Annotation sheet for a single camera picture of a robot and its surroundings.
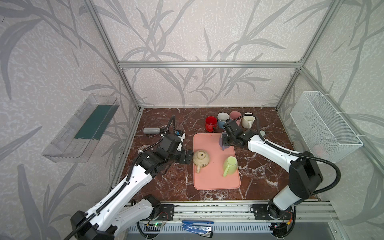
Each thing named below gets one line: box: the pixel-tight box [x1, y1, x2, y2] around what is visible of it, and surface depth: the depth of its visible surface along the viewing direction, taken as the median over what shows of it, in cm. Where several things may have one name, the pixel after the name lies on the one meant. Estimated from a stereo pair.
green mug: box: [223, 156, 238, 178], surface depth 82 cm
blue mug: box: [217, 112, 230, 129], surface depth 105 cm
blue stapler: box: [181, 220, 215, 238], surface depth 69 cm
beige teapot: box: [193, 150, 210, 174], surface depth 86 cm
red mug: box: [205, 116, 218, 133], surface depth 104 cm
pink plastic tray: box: [193, 132, 241, 190], surface depth 88 cm
